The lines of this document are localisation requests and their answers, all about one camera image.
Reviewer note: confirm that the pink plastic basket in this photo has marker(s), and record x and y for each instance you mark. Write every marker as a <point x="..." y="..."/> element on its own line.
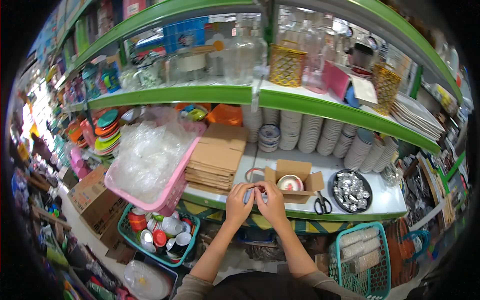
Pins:
<point x="172" y="193"/>

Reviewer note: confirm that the tall teal mesh basket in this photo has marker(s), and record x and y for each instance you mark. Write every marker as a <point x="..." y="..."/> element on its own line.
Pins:
<point x="369" y="285"/>

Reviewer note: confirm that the pile of red white cups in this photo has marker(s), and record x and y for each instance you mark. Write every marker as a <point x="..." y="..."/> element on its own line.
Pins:
<point x="165" y="234"/>

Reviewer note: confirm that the brown woven bag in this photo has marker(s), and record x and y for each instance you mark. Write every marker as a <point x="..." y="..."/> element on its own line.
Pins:
<point x="403" y="255"/>

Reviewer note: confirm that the person's right thumb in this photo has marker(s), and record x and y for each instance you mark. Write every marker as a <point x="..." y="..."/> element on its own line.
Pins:
<point x="260" y="199"/>

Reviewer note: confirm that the pile of silver foil pieces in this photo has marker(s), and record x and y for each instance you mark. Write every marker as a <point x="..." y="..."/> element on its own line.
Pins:
<point x="351" y="191"/>

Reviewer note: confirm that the person's body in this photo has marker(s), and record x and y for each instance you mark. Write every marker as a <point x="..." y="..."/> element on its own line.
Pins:
<point x="262" y="287"/>

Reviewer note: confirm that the person's left fingers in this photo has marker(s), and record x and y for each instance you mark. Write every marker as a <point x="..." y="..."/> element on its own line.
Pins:
<point x="244" y="186"/>

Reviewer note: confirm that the white textured roll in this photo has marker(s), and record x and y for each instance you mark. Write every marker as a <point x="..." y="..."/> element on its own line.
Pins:
<point x="365" y="261"/>
<point x="360" y="248"/>
<point x="356" y="236"/>

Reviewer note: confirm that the stack of clear plastic lids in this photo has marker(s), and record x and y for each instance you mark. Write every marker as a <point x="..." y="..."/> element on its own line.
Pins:
<point x="146" y="281"/>

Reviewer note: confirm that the patterned ceramic bowl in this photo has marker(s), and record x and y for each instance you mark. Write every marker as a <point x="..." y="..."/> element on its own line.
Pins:
<point x="290" y="183"/>

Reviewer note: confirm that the small pale object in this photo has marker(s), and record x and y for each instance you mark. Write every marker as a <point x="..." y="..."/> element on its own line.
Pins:
<point x="255" y="193"/>

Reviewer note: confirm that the open cardboard box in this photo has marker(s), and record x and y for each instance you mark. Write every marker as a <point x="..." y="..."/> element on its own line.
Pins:
<point x="311" y="182"/>

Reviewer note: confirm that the clear tape roll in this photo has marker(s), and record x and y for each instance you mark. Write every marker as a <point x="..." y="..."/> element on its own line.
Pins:
<point x="247" y="174"/>

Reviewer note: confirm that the person's right fingers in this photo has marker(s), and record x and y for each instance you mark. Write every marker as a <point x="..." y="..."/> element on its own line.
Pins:
<point x="267" y="185"/>

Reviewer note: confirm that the person's left hand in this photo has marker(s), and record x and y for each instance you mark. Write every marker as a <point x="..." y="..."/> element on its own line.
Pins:
<point x="235" y="205"/>

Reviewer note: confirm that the stack of flat cardboard boxes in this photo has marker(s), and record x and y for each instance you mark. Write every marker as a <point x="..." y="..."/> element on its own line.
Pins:
<point x="217" y="157"/>

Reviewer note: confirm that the large brown printed carton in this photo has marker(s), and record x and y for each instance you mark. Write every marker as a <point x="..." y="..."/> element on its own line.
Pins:
<point x="95" y="202"/>

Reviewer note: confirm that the person's left thumb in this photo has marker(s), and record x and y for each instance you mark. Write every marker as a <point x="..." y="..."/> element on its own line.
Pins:
<point x="250" y="200"/>

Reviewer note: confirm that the round black tray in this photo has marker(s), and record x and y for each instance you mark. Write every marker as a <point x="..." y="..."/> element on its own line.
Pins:
<point x="331" y="191"/>

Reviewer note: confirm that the person's right hand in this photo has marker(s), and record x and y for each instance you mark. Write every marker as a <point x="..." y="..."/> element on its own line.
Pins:
<point x="274" y="205"/>

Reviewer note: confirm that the teal plastic basket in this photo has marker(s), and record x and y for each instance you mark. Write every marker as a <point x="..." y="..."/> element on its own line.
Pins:
<point x="123" y="228"/>

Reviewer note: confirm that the full shop shelf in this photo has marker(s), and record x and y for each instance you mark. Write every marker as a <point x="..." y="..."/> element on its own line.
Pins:
<point x="41" y="168"/>
<point x="442" y="180"/>
<point x="300" y="112"/>

